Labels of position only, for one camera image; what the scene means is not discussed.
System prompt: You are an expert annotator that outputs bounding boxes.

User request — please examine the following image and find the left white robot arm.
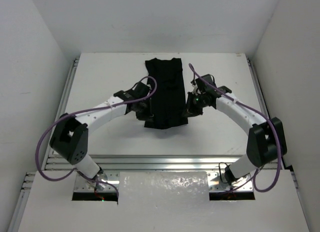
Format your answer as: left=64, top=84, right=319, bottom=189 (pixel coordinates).
left=49, top=81, right=151, bottom=180

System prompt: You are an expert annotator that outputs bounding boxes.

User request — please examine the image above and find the aluminium frame rail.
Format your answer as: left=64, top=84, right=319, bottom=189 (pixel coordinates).
left=9, top=53, right=309, bottom=232

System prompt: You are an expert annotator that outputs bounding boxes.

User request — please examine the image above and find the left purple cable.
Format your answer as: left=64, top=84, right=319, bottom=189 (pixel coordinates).
left=34, top=76, right=158, bottom=200

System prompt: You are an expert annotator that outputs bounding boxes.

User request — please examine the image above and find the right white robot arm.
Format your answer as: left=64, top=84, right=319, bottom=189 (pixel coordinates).
left=183, top=74, right=287, bottom=185

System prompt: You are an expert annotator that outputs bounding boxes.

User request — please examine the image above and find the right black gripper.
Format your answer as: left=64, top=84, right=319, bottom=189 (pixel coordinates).
left=182, top=91, right=207, bottom=118

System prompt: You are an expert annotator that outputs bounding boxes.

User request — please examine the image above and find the black t-shirt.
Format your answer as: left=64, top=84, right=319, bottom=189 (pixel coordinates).
left=144, top=58, right=188, bottom=130

